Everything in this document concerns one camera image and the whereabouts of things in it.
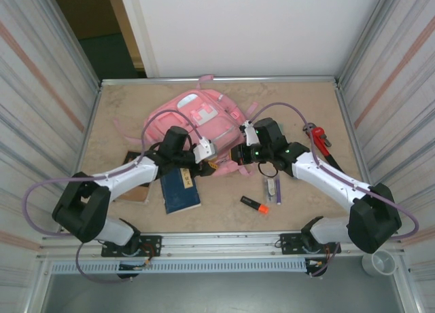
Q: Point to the pink student backpack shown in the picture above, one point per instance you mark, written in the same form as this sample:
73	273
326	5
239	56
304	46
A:
222	123

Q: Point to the blue hardcover book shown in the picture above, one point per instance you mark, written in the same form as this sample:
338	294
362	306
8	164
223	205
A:
180	197

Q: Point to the clear plastic stationery pouch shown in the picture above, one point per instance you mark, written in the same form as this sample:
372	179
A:
269	189

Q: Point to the brown paperback book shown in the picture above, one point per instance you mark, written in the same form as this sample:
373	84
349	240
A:
136	194

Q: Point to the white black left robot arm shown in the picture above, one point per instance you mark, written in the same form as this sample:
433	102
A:
129	175

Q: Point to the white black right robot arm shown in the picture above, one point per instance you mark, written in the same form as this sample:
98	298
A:
326	177

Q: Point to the black orange highlighter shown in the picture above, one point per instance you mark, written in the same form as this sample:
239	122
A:
251	201

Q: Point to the purple pen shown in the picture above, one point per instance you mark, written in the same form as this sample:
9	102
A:
278	190

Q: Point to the red pipe wrench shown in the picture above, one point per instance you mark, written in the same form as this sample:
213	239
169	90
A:
321	140

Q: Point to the grey plastic cup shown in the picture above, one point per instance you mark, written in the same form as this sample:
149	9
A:
379	263

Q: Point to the thin aluminium table edge rail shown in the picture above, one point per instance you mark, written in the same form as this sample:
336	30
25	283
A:
272	78

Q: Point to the long grooved aluminium mounting rail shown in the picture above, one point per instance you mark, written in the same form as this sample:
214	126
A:
221	241

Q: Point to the aluminium table side rail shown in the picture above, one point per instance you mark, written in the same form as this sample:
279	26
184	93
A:
89	123
349	123

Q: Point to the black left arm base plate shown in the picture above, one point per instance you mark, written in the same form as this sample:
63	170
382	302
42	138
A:
153	240

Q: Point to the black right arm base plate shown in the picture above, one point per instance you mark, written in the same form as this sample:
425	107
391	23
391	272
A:
289	241

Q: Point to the white door frame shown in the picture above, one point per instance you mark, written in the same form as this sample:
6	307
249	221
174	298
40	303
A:
140	31

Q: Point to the aluminium corner post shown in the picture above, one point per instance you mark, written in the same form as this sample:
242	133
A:
368	31
67	31

